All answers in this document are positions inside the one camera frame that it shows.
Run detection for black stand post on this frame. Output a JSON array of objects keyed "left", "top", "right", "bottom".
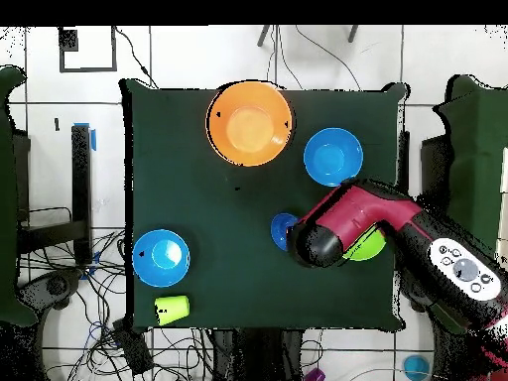
[
  {"left": 17, "top": 122, "right": 97, "bottom": 267},
  {"left": 396, "top": 130, "right": 412, "bottom": 195}
]

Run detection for grey chair base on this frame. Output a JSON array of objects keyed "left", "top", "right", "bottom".
[{"left": 17, "top": 269, "right": 84, "bottom": 315}]

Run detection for orange bowl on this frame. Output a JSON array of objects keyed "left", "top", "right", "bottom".
[{"left": 204, "top": 80, "right": 294, "bottom": 168}]

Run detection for black floor cable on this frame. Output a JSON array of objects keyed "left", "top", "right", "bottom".
[
  {"left": 113, "top": 26, "right": 159, "bottom": 89},
  {"left": 294, "top": 25, "right": 363, "bottom": 91}
]

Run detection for small light blue bowl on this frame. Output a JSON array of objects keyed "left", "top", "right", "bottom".
[{"left": 402, "top": 354, "right": 432, "bottom": 381}]

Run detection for lime green bowl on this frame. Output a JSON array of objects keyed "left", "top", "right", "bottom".
[{"left": 341, "top": 226, "right": 388, "bottom": 262}]

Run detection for large blue bowl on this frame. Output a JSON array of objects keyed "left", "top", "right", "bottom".
[
  {"left": 303, "top": 127, "right": 364, "bottom": 188},
  {"left": 131, "top": 228, "right": 191, "bottom": 288}
]

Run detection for green cloth covered table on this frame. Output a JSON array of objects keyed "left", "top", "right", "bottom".
[
  {"left": 430, "top": 73, "right": 508, "bottom": 334},
  {"left": 0, "top": 64, "right": 39, "bottom": 328}
]

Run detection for tangled floor cables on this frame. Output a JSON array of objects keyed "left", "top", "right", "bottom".
[{"left": 19, "top": 229, "right": 215, "bottom": 381}]

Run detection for small dark blue bowl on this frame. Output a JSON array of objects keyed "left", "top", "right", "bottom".
[{"left": 270, "top": 212, "right": 300, "bottom": 252}]

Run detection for camera tripod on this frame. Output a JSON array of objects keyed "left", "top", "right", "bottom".
[{"left": 256, "top": 25, "right": 360, "bottom": 48}]

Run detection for black power strip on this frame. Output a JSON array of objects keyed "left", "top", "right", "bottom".
[{"left": 111, "top": 317, "right": 155, "bottom": 376}]

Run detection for dark green tablecloth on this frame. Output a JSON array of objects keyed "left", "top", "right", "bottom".
[{"left": 119, "top": 76, "right": 412, "bottom": 332}]

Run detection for black square floor frame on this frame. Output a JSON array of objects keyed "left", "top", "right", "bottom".
[{"left": 58, "top": 25, "right": 119, "bottom": 73}]

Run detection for yellow-green cup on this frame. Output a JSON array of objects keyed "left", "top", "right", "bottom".
[{"left": 153, "top": 294, "right": 191, "bottom": 326}]

